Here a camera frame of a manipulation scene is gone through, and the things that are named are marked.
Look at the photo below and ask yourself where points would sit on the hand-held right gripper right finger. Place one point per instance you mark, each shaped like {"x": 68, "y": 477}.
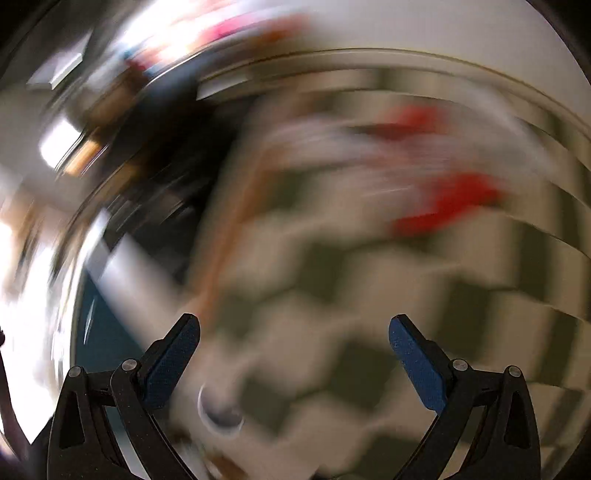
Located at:
{"x": 415, "y": 369}

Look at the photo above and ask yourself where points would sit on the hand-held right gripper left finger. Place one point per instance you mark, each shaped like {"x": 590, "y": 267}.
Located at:
{"x": 173, "y": 364}

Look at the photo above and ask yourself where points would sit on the grey trash bin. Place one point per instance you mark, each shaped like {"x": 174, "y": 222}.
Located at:
{"x": 221, "y": 408}

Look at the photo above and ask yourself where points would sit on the red white plastic bag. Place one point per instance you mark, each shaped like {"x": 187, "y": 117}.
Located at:
{"x": 452, "y": 198}

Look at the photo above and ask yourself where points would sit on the blue kitchen cabinet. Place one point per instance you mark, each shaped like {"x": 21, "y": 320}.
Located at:
{"x": 106, "y": 323}

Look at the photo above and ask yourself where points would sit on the green white checkered tablecloth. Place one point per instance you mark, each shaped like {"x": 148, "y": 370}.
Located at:
{"x": 323, "y": 277}

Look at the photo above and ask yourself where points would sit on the black glass cooktop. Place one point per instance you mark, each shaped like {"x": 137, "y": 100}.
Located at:
{"x": 175, "y": 152}

